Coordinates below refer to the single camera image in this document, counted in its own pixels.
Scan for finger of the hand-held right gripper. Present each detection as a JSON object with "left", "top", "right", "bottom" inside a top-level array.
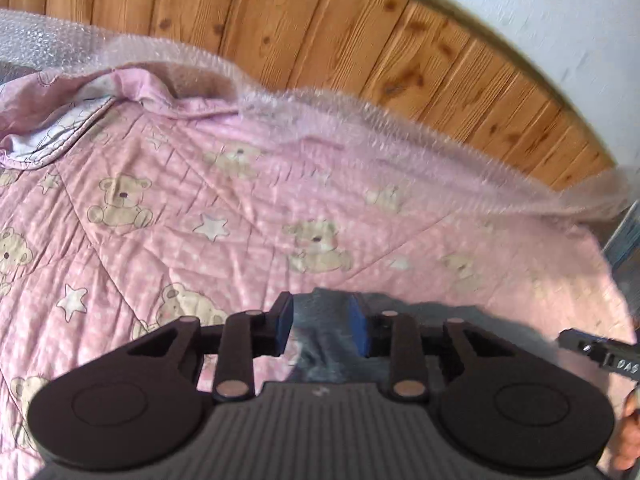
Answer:
[{"left": 557, "top": 328, "right": 608, "bottom": 361}]

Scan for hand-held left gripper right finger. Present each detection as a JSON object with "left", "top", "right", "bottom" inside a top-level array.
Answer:
[{"left": 347, "top": 294, "right": 516, "bottom": 404}]

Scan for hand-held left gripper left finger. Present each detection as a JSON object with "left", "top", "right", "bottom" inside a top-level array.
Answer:
[{"left": 127, "top": 292, "right": 295, "bottom": 404}]

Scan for grey fleece pants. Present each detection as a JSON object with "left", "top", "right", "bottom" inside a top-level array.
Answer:
[{"left": 290, "top": 287, "right": 568, "bottom": 386}]

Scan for person's right hand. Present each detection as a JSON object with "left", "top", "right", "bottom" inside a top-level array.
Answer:
[{"left": 612, "top": 387, "right": 640, "bottom": 474}]

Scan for blue metal bar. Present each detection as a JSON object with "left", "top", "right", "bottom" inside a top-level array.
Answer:
[{"left": 602, "top": 207, "right": 640, "bottom": 274}]

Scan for pink teddy bear blanket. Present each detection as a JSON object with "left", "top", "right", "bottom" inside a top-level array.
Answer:
[{"left": 0, "top": 67, "right": 637, "bottom": 467}]

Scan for clear bubble wrap sheet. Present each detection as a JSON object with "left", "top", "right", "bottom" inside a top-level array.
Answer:
[{"left": 0, "top": 7, "right": 634, "bottom": 222}]

